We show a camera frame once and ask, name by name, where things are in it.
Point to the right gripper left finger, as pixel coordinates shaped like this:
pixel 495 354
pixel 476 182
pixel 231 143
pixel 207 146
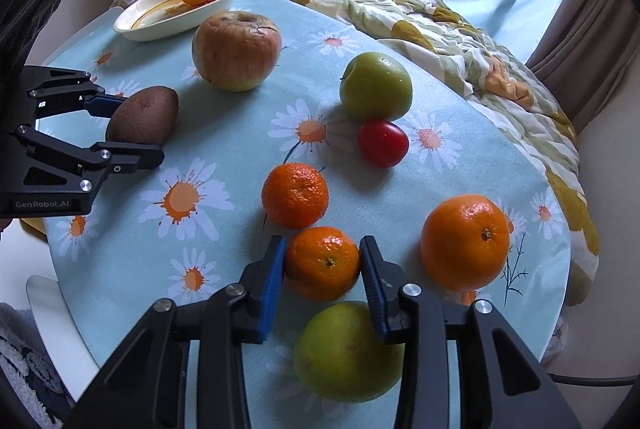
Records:
pixel 143 382

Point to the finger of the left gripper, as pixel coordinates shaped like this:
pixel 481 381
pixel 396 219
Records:
pixel 54 177
pixel 48 91

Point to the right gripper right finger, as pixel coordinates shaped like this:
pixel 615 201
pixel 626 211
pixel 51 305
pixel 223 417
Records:
pixel 502 384

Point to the brown kiwi fruit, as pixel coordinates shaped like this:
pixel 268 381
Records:
pixel 147 117

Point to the large orange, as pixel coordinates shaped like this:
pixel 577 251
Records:
pixel 464 243

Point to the green apple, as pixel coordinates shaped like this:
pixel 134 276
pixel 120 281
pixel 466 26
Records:
pixel 339 355
pixel 376 86

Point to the wrinkled red-yellow apple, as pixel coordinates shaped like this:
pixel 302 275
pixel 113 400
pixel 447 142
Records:
pixel 236 51

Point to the small mandarin orange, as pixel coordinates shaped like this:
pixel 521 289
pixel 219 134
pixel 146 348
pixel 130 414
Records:
pixel 295 195

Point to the red cherry tomato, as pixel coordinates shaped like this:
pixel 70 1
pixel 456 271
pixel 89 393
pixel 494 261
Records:
pixel 382 143

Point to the grey patterned rug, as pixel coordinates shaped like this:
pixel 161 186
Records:
pixel 30 372

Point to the white oval bowl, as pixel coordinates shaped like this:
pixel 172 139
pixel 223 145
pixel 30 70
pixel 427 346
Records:
pixel 149 20

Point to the daisy print blue tablecloth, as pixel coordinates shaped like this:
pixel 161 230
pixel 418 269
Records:
pixel 188 228

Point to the floral green white quilt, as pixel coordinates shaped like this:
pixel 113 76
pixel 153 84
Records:
pixel 502 88

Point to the brown drape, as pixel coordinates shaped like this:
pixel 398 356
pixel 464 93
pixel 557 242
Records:
pixel 584 52

